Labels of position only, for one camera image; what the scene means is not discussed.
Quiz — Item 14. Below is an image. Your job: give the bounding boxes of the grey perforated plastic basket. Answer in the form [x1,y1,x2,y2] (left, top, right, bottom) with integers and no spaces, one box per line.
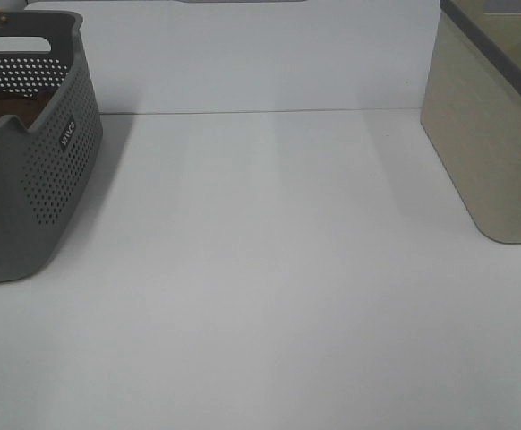
[0,11,103,282]

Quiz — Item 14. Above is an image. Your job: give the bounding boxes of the beige plastic bin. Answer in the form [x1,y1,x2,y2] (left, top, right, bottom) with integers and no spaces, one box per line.
[421,1,521,244]

